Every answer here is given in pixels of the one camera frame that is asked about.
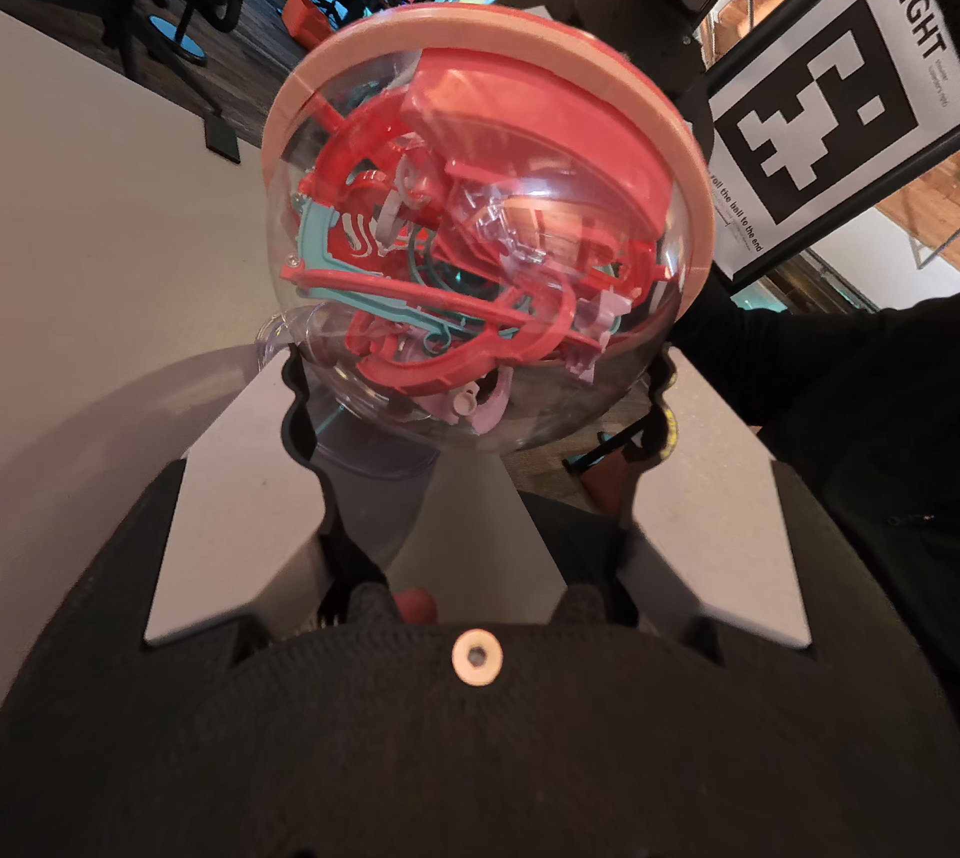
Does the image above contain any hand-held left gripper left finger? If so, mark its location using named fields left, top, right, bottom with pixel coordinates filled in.
left=142, top=345, right=337, bottom=649

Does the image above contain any clear plastic ball stand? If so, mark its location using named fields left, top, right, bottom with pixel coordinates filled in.
left=255, top=309, right=447, bottom=483

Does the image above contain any clear red maze ball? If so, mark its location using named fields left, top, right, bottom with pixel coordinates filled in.
left=258, top=3, right=717, bottom=458

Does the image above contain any black table clamp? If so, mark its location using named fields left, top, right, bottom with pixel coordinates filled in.
left=201, top=110, right=243, bottom=165

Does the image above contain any orange box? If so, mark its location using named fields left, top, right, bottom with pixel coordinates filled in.
left=282, top=0, right=335, bottom=47

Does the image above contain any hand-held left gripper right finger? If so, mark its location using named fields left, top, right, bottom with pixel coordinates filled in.
left=616, top=344, right=815, bottom=651

